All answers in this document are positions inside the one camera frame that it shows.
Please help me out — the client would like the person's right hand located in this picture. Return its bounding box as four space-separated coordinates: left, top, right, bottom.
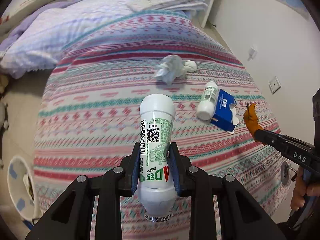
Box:
290 166 320 212

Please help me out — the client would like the white wall plug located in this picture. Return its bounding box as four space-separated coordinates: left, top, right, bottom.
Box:
247 46 258 60

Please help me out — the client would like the white wall socket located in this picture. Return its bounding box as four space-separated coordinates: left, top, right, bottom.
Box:
269 76 282 94

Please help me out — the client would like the blue paper box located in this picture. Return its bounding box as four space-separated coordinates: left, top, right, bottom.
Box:
209 88 238 132

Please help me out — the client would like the large crumpled white tissue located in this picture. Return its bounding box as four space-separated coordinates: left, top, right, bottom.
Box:
154 55 184 85

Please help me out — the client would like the white green label bottle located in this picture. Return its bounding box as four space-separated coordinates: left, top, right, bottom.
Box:
136 94 175 222
196 80 218 120

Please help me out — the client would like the small crumpled white tissue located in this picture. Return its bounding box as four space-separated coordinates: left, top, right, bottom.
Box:
181 60 197 78

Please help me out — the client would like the orange peel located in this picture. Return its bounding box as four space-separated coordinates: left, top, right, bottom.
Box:
244 102 263 137

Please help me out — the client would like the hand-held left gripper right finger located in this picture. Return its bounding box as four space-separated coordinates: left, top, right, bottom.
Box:
169 142 287 240

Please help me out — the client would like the white plastic waste bin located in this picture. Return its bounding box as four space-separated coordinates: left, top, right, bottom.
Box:
7 156 42 230

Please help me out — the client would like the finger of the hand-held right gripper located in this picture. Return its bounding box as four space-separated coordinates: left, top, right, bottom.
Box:
254 127 294 153

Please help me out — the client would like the stack of papers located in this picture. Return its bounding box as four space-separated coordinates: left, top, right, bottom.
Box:
125 0 209 13

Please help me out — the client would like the blue checked duvet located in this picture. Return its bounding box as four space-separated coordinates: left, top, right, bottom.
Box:
0 0 190 79

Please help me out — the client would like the purple bed sheet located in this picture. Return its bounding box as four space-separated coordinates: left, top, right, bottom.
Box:
0 1 75 53

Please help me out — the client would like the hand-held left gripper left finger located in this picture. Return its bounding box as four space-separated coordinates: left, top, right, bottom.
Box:
25 142 140 240

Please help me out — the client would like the grey bolster pillow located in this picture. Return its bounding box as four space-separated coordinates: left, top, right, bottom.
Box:
0 0 67 35

